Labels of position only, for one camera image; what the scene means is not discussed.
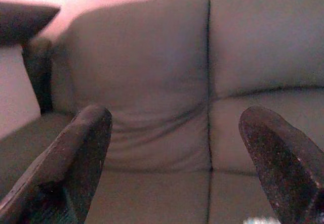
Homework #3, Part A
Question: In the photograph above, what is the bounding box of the grey-green leather sofa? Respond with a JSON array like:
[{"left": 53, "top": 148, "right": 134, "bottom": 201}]
[{"left": 0, "top": 0, "right": 324, "bottom": 224}]

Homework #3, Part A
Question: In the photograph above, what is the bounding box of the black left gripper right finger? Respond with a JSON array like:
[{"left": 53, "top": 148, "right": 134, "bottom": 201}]
[{"left": 238, "top": 105, "right": 324, "bottom": 224}]

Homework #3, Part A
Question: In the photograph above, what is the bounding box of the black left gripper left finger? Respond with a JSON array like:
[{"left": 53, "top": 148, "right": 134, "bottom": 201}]
[{"left": 0, "top": 104, "right": 113, "bottom": 224}]

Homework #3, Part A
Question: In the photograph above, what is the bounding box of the white box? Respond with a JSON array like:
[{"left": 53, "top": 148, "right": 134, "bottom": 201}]
[{"left": 0, "top": 43, "right": 43, "bottom": 140}]

